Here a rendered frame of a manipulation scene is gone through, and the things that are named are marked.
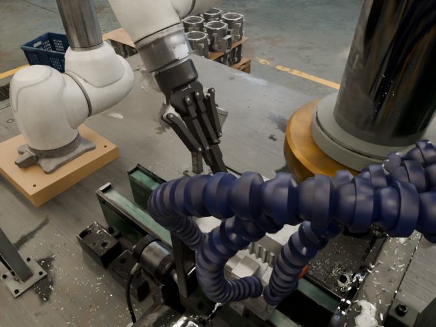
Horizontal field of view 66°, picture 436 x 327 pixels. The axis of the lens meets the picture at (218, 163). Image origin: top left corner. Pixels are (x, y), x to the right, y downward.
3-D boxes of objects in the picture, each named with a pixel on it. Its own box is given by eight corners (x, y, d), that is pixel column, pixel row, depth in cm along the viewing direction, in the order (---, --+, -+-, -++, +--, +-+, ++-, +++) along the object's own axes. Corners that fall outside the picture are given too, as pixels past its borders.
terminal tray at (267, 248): (314, 233, 58) (322, 206, 53) (280, 276, 52) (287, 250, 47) (257, 200, 64) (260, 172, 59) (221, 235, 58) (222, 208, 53)
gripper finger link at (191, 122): (190, 94, 61) (184, 97, 60) (213, 148, 64) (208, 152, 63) (177, 97, 63) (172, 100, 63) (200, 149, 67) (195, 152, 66)
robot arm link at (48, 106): (14, 137, 105) (-15, 71, 91) (66, 113, 116) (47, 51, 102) (43, 158, 98) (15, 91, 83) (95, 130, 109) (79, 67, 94)
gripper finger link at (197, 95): (180, 95, 64) (185, 93, 65) (204, 146, 68) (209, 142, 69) (193, 92, 61) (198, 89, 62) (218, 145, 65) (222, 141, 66)
